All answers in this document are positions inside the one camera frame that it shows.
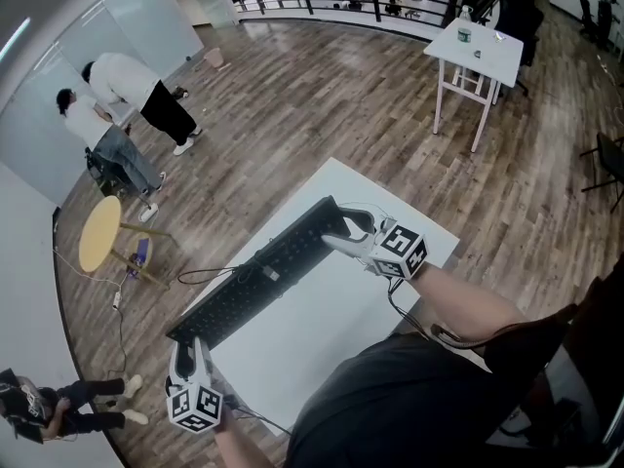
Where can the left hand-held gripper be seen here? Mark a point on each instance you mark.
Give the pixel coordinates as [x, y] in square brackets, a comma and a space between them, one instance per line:
[195, 407]

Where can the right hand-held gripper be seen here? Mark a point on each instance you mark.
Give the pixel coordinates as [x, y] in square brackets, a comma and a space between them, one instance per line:
[402, 254]

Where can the black keyboard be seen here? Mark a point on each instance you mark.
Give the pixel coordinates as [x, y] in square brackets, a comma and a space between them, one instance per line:
[253, 285]

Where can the person's right forearm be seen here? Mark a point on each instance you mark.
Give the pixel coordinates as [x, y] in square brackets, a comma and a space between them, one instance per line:
[463, 300]

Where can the person's left forearm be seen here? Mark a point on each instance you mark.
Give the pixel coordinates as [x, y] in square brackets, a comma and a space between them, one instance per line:
[244, 449]

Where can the white power strip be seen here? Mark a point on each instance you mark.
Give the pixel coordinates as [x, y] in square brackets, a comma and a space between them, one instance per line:
[117, 300]
[148, 212]

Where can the purple blue packets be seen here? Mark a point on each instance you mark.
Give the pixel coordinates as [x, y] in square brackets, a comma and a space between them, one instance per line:
[140, 251]

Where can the round yellow wooden table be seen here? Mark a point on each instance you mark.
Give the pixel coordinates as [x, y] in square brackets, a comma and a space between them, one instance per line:
[97, 237]

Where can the tall white table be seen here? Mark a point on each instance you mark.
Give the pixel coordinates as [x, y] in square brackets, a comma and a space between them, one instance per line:
[487, 59]

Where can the green white can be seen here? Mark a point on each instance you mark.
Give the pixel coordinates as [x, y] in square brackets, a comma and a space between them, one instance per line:
[464, 37]

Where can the pink waste bin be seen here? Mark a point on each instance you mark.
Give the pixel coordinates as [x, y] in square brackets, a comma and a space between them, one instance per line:
[214, 59]

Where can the small black object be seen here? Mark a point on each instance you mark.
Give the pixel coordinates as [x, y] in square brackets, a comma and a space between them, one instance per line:
[180, 93]

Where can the small clear object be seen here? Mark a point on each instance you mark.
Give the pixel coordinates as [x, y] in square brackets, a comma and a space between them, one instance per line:
[499, 37]

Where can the clear plastic bottle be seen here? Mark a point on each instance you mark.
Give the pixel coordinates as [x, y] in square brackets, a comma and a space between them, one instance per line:
[467, 14]

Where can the black folding chair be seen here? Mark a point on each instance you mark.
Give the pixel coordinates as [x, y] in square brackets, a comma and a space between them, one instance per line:
[612, 156]

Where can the black high-back office chair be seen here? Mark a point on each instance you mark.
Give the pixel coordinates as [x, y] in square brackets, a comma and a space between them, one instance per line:
[521, 22]

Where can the frosted glass partition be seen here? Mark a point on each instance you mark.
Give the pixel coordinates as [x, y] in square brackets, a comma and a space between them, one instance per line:
[146, 22]

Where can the black office chairs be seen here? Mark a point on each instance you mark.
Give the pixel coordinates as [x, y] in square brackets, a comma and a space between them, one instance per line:
[604, 17]

